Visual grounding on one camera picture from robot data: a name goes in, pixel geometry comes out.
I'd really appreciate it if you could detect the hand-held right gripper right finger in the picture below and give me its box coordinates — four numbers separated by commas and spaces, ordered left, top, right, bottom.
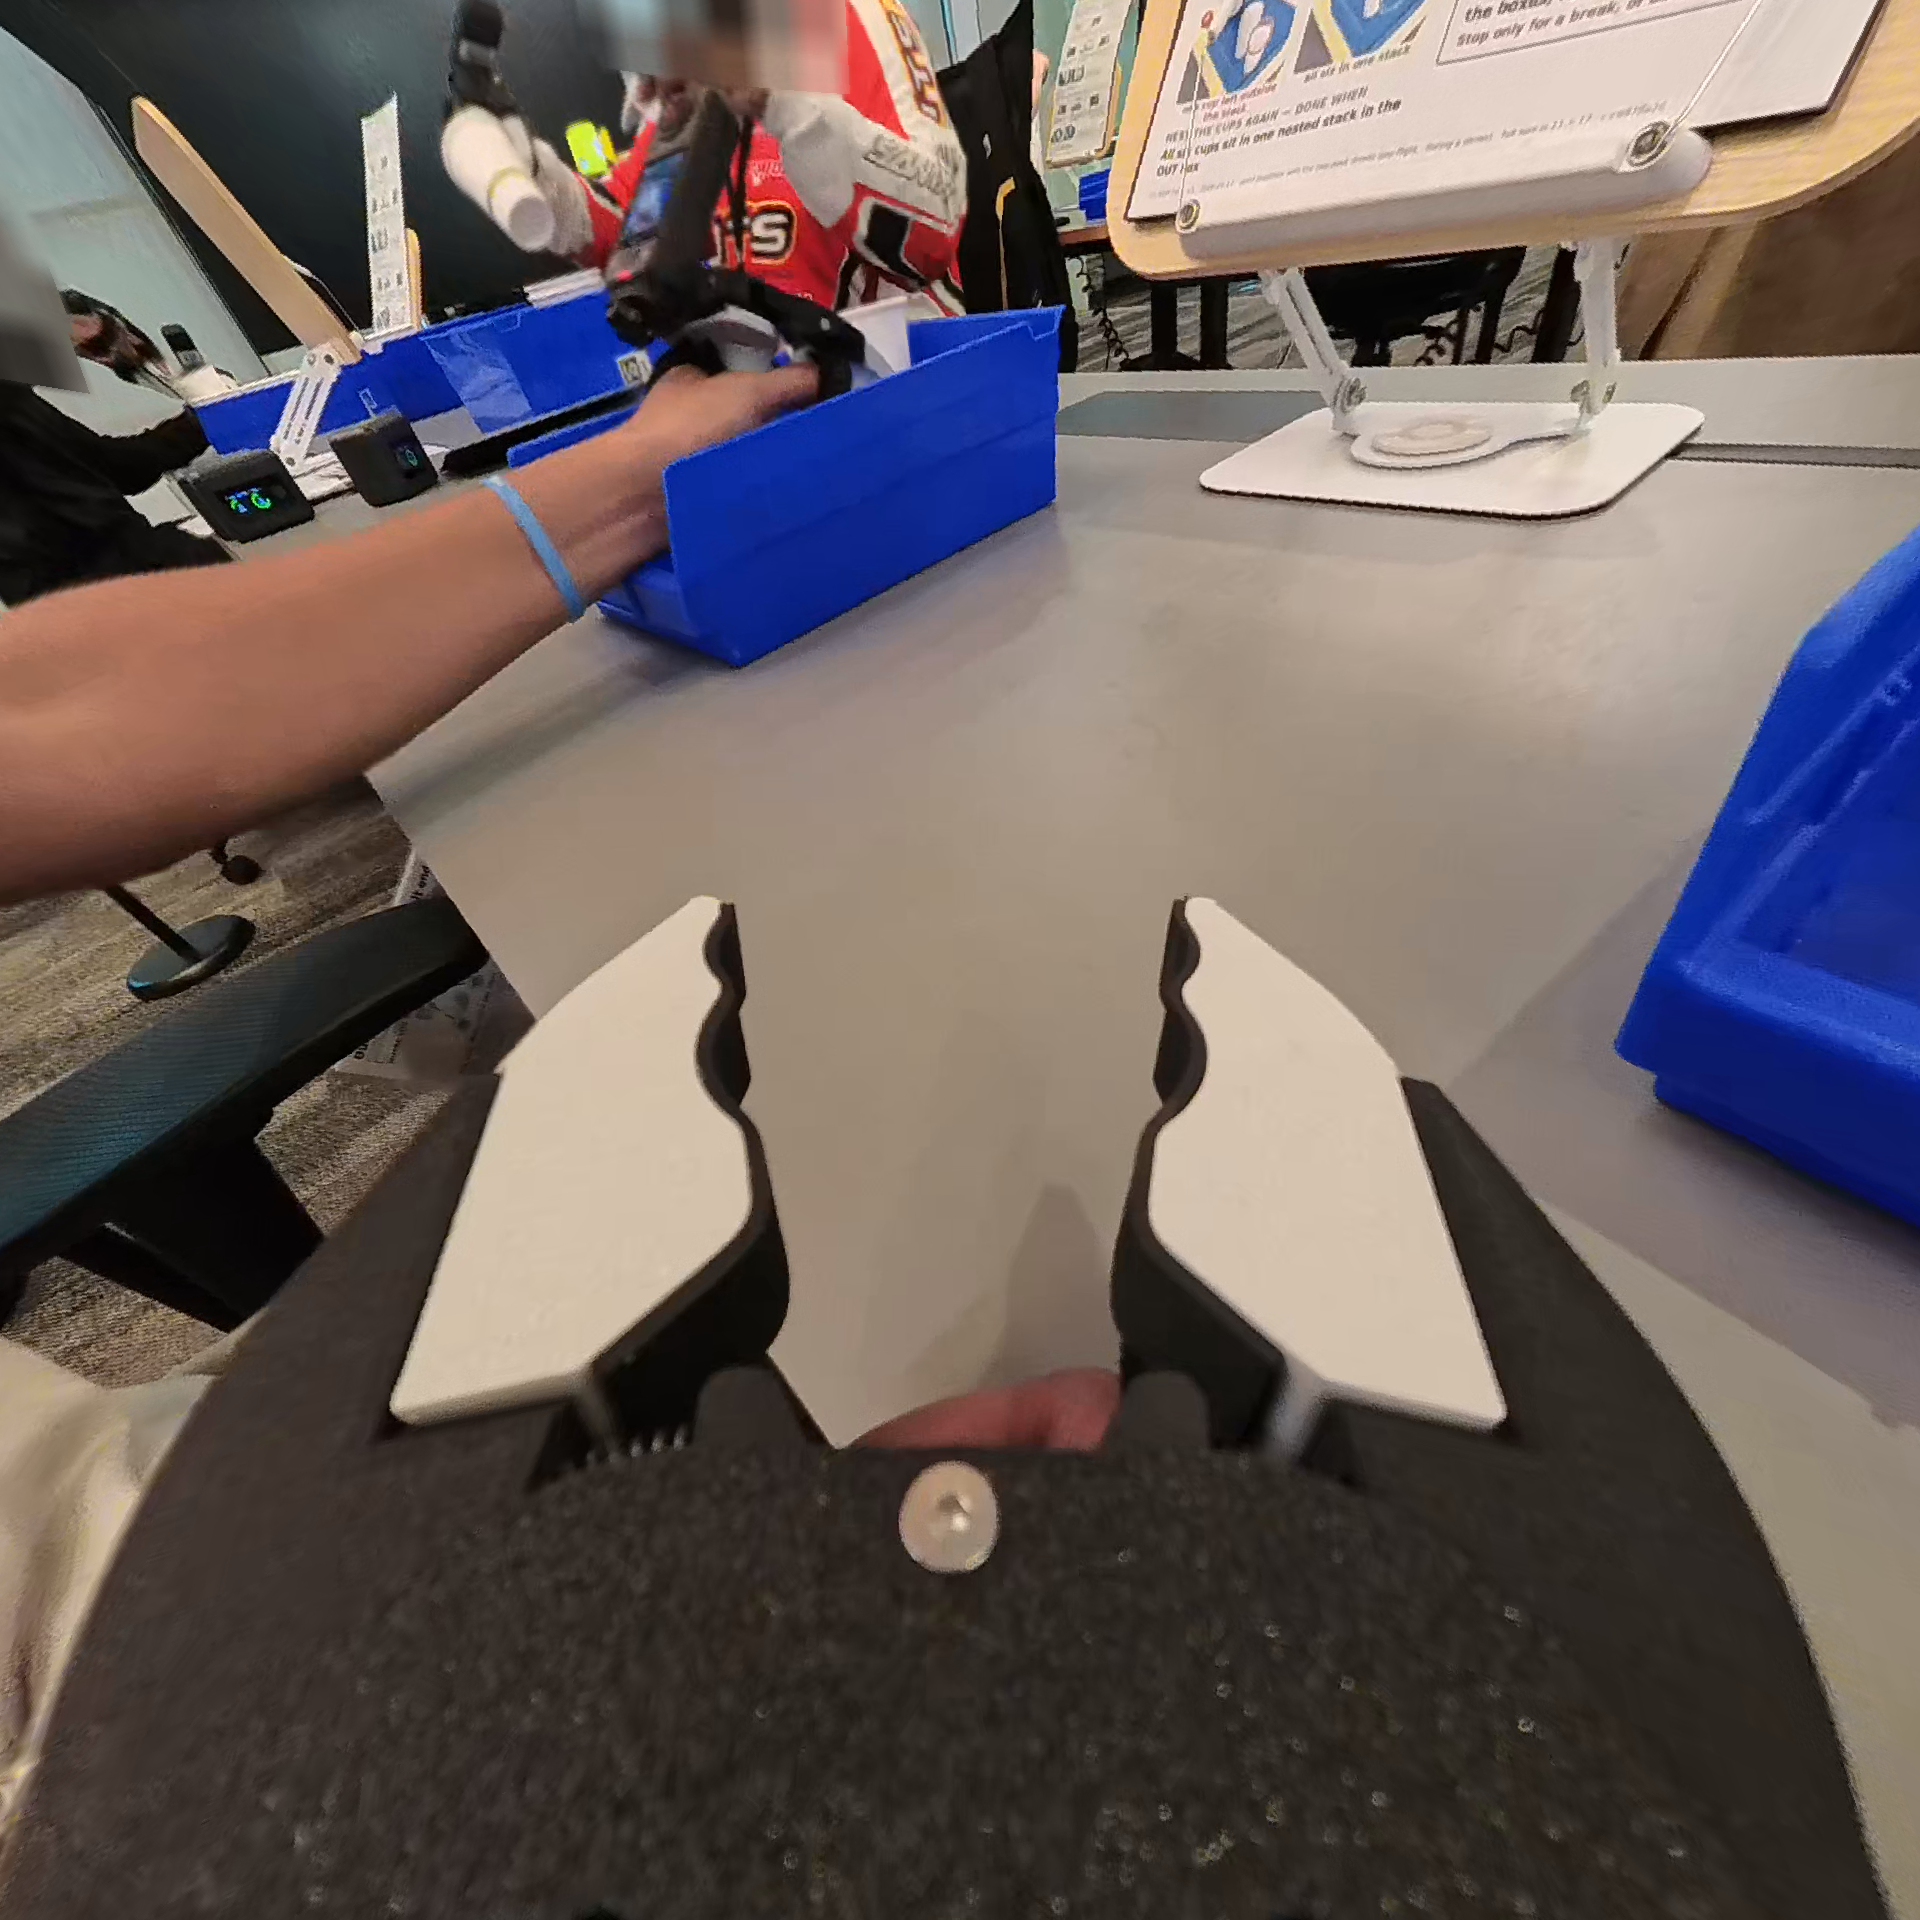
1110, 895, 1508, 1465

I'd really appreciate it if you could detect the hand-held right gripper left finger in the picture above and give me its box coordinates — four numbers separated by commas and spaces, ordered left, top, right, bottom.
385, 895, 793, 1467

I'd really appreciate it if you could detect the white paper cup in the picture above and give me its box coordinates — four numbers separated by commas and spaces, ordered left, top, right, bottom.
834, 291, 920, 379

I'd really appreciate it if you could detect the blue plastic bin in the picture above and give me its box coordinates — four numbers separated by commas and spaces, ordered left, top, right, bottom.
1616, 526, 1920, 1226
420, 291, 670, 437
508, 303, 1066, 669

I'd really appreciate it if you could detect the person's left forearm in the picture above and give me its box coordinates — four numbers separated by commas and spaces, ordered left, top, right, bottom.
0, 478, 578, 910

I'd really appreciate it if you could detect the person's left hand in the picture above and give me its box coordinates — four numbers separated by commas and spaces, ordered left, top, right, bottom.
562, 358, 826, 605

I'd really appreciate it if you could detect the white red printed garment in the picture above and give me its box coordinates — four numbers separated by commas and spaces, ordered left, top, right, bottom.
576, 0, 974, 319

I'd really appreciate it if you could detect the black jacket yellow trim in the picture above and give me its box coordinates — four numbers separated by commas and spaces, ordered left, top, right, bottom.
941, 0, 1078, 374

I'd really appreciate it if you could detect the printed white floor panel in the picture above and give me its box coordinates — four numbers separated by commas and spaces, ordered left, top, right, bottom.
334, 854, 536, 1085

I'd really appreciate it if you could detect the blue wristband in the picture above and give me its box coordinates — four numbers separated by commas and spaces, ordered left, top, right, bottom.
479, 471, 589, 623

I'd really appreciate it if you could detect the small white cup stack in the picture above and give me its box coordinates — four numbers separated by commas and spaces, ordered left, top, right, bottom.
439, 109, 560, 253

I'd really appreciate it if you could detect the black chair armrest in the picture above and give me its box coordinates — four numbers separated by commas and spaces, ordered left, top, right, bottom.
0, 895, 488, 1328

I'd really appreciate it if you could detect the dark desk device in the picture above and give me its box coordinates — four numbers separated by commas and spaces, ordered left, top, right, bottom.
175, 449, 318, 544
327, 406, 440, 506

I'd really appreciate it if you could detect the black round floor base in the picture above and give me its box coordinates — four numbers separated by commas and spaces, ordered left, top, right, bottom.
103, 839, 264, 1002

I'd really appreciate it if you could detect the printed instruction sheet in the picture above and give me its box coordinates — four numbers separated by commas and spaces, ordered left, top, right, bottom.
1122, 0, 1887, 231

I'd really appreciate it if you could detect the blue labelled bin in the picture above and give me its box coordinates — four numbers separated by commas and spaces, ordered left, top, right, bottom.
191, 335, 453, 457

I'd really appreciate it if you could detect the tan wooden board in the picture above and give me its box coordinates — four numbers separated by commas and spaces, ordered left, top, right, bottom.
129, 95, 366, 365

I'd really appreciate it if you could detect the white cloth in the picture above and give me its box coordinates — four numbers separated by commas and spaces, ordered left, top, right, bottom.
0, 1339, 225, 1816

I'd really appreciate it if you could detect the instruction sheet on tablet stand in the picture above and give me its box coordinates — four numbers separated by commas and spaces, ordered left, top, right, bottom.
1105, 0, 1920, 520

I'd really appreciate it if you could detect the beige hanging coat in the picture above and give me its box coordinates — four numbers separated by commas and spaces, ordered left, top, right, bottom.
1610, 179, 1920, 361

